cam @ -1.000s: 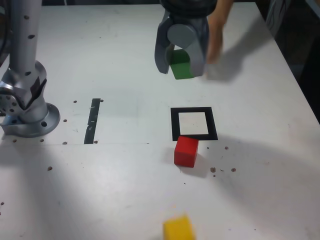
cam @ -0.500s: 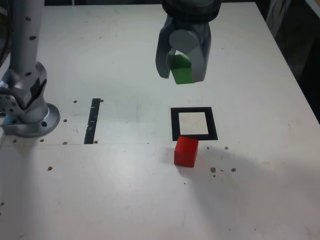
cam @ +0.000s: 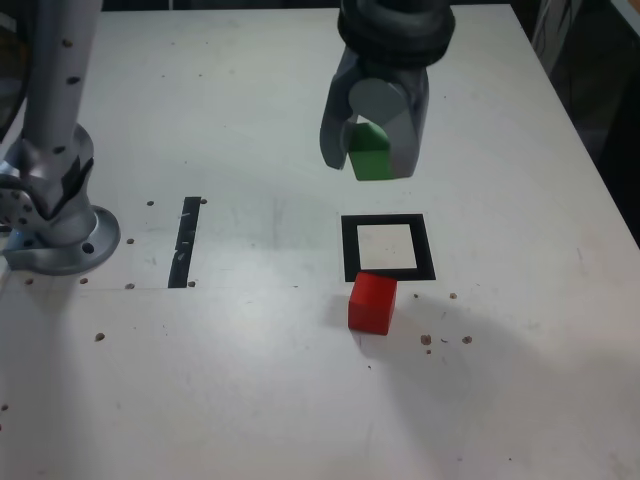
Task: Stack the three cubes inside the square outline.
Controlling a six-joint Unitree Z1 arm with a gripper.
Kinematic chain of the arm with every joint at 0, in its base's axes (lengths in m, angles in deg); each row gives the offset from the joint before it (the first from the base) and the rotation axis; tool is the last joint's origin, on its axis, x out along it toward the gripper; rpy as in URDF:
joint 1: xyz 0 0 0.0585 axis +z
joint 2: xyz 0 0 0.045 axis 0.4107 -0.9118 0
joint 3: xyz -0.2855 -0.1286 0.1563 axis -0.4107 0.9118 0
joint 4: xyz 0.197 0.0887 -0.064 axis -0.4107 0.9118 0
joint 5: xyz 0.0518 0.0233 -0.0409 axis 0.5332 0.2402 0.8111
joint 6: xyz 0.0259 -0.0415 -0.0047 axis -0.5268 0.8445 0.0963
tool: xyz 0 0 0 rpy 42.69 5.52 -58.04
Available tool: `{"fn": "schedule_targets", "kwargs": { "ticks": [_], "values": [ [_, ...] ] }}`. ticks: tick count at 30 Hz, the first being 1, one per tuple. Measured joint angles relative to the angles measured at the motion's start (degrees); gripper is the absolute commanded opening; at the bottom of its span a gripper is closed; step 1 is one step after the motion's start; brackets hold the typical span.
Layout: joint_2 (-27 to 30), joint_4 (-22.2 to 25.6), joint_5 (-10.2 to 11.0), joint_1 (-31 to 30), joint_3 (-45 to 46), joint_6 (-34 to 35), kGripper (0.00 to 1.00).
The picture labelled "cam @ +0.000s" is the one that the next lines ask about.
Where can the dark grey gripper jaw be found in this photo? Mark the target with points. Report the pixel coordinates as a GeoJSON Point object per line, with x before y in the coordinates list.
{"type": "Point", "coordinates": [334, 125]}

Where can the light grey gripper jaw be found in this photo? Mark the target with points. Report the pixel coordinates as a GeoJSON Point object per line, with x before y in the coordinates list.
{"type": "Point", "coordinates": [380, 100]}

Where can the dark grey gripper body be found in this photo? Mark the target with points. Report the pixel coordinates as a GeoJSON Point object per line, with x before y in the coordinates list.
{"type": "Point", "coordinates": [390, 74]}

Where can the green cube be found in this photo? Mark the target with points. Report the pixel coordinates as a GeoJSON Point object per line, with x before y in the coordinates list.
{"type": "Point", "coordinates": [371, 162]}

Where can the red cube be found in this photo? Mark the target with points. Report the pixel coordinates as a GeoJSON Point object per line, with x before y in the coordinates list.
{"type": "Point", "coordinates": [370, 305]}

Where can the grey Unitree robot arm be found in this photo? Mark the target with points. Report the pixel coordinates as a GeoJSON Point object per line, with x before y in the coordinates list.
{"type": "Point", "coordinates": [55, 75]}

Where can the black tape square outline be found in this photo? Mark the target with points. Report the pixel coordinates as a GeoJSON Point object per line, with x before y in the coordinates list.
{"type": "Point", "coordinates": [350, 250]}

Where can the black tape strip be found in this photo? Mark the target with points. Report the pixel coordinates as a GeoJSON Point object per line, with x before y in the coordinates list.
{"type": "Point", "coordinates": [182, 250]}

